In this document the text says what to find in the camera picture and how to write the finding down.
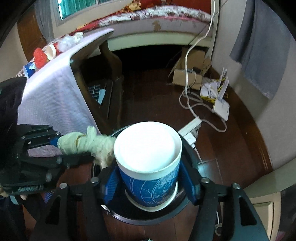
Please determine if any beige plastic bag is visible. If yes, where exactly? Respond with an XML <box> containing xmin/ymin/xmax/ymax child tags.
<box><xmin>57</xmin><ymin>126</ymin><xmax>116</xmax><ymax>169</ymax></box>

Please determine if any blue paper cup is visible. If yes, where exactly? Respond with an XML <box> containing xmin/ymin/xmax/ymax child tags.
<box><xmin>23</xmin><ymin>62</ymin><xmax>36</xmax><ymax>79</ymax></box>
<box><xmin>113</xmin><ymin>121</ymin><xmax>183</xmax><ymax>212</ymax></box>

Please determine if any black round trash bin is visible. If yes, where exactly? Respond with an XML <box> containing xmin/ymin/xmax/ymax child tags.
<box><xmin>91</xmin><ymin>133</ymin><xmax>201</xmax><ymax>225</ymax></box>

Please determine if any person left hand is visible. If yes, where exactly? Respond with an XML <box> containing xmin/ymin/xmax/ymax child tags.
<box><xmin>0</xmin><ymin>186</ymin><xmax>28</xmax><ymax>201</ymax></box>

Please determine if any pink floral tablecloth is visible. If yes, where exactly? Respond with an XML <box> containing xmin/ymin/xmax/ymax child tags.
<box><xmin>18</xmin><ymin>28</ymin><xmax>114</xmax><ymax>135</ymax></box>

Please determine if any white power strip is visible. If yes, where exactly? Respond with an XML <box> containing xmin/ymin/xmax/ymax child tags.
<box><xmin>178</xmin><ymin>117</ymin><xmax>202</xmax><ymax>149</ymax></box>

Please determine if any white wifi router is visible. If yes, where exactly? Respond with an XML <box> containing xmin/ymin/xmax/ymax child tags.
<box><xmin>200</xmin><ymin>68</ymin><xmax>230</xmax><ymax>121</ymax></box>

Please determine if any red paper cup lying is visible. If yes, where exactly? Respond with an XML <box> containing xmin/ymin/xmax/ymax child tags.
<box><xmin>44</xmin><ymin>43</ymin><xmax>61</xmax><ymax>61</ymax></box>

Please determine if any crumpled clear plastic wrap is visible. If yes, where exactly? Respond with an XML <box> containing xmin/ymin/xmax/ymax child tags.
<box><xmin>57</xmin><ymin>32</ymin><xmax>83</xmax><ymax>52</ymax></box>

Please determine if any brown wooden door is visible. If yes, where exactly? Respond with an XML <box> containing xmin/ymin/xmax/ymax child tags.
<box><xmin>17</xmin><ymin>6</ymin><xmax>47</xmax><ymax>61</ymax></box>

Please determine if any cardboard box on floor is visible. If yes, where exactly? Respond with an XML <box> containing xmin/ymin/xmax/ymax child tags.
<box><xmin>169</xmin><ymin>48</ymin><xmax>211</xmax><ymax>90</ymax></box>

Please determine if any grey curtain left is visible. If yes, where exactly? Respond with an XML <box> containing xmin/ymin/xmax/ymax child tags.
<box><xmin>34</xmin><ymin>0</ymin><xmax>54</xmax><ymax>42</ymax></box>

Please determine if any window with green curtain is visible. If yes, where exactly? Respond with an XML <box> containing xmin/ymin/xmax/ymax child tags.
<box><xmin>52</xmin><ymin>0</ymin><xmax>122</xmax><ymax>26</ymax></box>

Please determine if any bed with floral sheet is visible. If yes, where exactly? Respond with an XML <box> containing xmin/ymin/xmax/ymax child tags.
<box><xmin>80</xmin><ymin>6</ymin><xmax>214</xmax><ymax>50</ymax></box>

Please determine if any grey curtain by headboard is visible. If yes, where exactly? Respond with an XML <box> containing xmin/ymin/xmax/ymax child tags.
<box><xmin>230</xmin><ymin>1</ymin><xmax>292</xmax><ymax>99</ymax></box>

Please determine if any red yellow patterned blanket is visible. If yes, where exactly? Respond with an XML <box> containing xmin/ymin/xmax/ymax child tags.
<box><xmin>116</xmin><ymin>0</ymin><xmax>168</xmax><ymax>14</ymax></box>

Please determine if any white hanging cable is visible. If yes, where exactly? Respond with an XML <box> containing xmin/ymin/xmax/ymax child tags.
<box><xmin>179</xmin><ymin>0</ymin><xmax>228</xmax><ymax>133</ymax></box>

